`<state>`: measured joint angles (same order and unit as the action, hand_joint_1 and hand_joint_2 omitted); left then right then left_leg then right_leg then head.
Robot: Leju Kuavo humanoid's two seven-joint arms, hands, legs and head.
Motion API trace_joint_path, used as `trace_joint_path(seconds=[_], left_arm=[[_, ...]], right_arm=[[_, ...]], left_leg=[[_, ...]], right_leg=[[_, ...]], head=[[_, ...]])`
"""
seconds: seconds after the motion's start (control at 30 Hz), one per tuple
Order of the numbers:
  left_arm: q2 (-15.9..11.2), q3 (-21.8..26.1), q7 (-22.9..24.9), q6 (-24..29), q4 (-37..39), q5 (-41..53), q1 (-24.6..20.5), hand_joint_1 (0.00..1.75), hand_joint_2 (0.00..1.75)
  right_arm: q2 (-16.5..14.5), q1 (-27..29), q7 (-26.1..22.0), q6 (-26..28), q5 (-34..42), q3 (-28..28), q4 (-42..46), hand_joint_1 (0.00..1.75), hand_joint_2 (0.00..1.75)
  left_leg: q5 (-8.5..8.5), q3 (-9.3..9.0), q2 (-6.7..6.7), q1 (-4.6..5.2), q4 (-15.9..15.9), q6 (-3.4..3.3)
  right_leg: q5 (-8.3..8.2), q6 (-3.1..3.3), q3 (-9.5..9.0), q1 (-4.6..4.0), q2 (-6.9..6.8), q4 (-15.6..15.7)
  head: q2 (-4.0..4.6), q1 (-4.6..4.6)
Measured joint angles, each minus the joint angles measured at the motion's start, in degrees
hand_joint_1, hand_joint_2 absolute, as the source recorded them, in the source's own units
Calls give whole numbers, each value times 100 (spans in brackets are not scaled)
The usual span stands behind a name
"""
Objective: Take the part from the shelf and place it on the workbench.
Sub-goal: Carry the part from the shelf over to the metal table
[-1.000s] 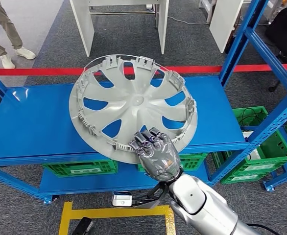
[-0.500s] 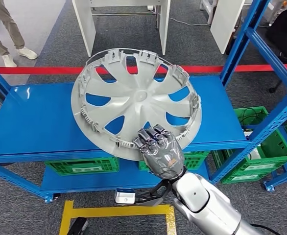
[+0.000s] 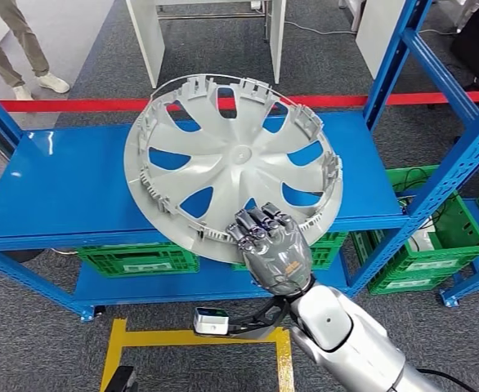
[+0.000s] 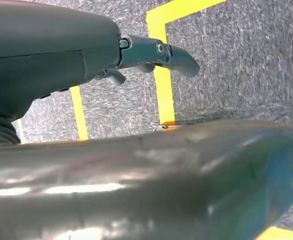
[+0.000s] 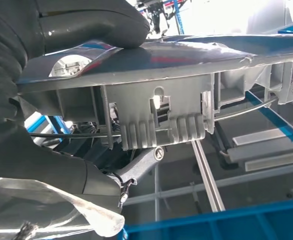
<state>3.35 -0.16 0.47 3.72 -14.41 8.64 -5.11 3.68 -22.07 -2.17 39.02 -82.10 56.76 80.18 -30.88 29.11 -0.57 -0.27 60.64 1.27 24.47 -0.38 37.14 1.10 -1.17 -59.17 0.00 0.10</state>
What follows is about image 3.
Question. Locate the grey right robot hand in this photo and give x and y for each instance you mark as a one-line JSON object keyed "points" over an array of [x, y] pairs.
{"points": [[280, 259]]}

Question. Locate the silver plastic wheel cover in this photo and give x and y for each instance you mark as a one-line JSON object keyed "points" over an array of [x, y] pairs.
{"points": [[231, 162]]}

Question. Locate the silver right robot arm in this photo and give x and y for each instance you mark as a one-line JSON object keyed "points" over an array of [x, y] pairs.
{"points": [[358, 346]]}

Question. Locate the blue metal shelf rack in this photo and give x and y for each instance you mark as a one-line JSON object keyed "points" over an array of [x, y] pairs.
{"points": [[60, 189], [476, 281]]}

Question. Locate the white adapter box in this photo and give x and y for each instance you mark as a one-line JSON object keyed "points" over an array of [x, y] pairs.
{"points": [[423, 240]]}

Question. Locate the white board panel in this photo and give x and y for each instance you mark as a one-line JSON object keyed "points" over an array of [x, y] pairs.
{"points": [[381, 32]]}

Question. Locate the white furniture leg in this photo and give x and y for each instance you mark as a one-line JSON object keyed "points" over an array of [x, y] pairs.
{"points": [[352, 11]]}

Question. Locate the person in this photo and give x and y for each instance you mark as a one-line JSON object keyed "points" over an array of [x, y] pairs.
{"points": [[2, 43]]}

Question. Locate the black right camera bracket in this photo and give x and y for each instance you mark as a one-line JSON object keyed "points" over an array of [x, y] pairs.
{"points": [[260, 322]]}

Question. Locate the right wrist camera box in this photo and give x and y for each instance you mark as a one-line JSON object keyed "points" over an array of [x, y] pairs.
{"points": [[211, 323]]}

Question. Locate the white open desk frame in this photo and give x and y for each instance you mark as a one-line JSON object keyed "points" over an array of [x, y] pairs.
{"points": [[150, 43]]}

